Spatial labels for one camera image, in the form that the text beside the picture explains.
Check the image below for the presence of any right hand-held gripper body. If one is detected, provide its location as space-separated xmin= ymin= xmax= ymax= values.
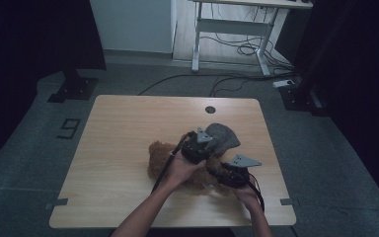
xmin=215 ymin=154 xmax=263 ymax=190

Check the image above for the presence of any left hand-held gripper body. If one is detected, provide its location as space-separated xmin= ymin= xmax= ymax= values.
xmin=181 ymin=127 xmax=216 ymax=165

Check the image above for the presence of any grey fluffy towel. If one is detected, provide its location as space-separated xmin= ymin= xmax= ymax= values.
xmin=204 ymin=122 xmax=242 ymax=159

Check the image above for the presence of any brown teddy bear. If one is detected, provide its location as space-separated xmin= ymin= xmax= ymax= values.
xmin=147 ymin=140 xmax=242 ymax=196

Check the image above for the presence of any person's right hand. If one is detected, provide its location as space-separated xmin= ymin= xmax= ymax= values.
xmin=233 ymin=182 xmax=262 ymax=210

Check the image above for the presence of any person's left hand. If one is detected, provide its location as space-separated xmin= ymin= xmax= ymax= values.
xmin=166 ymin=151 xmax=208 ymax=189

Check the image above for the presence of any black stand base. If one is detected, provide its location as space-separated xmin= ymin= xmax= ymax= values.
xmin=279 ymin=77 xmax=330 ymax=118
xmin=47 ymin=68 xmax=99 ymax=104

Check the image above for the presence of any white power strip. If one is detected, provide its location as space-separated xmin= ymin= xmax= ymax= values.
xmin=272 ymin=79 xmax=296 ymax=89

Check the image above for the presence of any black curtain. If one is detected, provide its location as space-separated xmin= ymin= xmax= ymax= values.
xmin=0 ymin=0 xmax=108 ymax=173
xmin=291 ymin=0 xmax=379 ymax=213

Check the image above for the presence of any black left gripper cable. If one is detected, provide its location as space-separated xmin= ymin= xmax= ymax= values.
xmin=150 ymin=130 xmax=195 ymax=194

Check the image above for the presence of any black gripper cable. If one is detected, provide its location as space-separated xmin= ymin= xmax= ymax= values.
xmin=246 ymin=174 xmax=266 ymax=212
xmin=150 ymin=130 xmax=195 ymax=194

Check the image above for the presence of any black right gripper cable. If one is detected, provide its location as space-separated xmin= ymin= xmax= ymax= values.
xmin=246 ymin=174 xmax=266 ymax=212

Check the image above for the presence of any long black floor cable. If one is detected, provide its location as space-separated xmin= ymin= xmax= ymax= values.
xmin=137 ymin=72 xmax=298 ymax=97

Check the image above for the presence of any tangle of black cables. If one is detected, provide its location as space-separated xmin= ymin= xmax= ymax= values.
xmin=199 ymin=32 xmax=294 ymax=73

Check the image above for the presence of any white desk frame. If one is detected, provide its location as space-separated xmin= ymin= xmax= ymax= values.
xmin=189 ymin=0 xmax=314 ymax=77

